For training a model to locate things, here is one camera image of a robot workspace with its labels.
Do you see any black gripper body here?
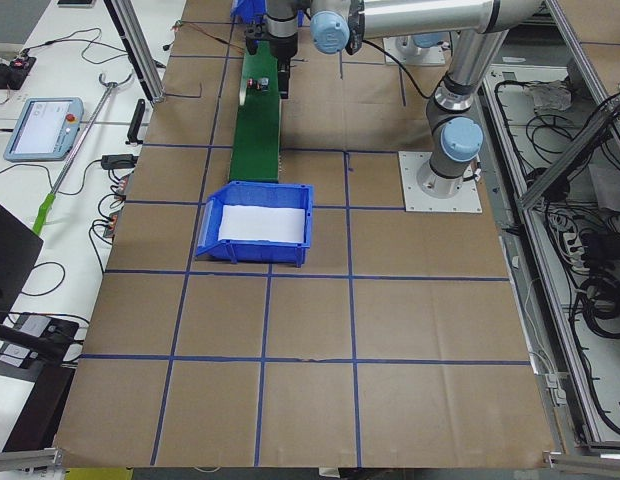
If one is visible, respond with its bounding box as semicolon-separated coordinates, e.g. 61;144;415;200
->
265;0;298;63

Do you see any red mushroom push button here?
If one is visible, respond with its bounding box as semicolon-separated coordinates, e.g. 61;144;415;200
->
246;77;270;92

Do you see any blue bin near arm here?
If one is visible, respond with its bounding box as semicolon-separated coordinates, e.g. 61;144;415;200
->
195;181;314;267

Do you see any blue bin far end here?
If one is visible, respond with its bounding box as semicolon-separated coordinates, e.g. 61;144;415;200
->
231;0;305;28

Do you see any green conveyor belt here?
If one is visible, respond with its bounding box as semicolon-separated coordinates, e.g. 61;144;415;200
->
229;42;280;183

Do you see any white foam pad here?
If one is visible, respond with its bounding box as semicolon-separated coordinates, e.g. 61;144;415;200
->
218;205;306;243

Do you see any black bar tool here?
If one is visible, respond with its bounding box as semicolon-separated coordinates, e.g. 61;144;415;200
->
126;98;146;145

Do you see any black power adapter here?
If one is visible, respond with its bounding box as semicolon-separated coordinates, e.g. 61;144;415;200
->
100;154;138;170

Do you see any blue teach pendant tablet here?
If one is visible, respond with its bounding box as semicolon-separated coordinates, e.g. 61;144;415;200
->
3;97;84;162

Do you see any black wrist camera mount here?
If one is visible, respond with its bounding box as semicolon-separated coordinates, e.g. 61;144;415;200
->
244;16;267;55

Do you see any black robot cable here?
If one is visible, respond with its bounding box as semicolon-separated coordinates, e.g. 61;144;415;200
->
359;39;444;99

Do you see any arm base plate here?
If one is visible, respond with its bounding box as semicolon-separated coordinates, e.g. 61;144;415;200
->
383;32;446;66

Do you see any aluminium frame post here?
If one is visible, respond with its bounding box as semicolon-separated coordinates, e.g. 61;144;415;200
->
104;0;165;104

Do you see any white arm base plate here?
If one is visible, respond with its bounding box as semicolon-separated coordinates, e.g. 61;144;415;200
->
398;151;482;214

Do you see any reacher grabber tool green handle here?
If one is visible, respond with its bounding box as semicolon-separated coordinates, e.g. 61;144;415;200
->
32;73;133;236

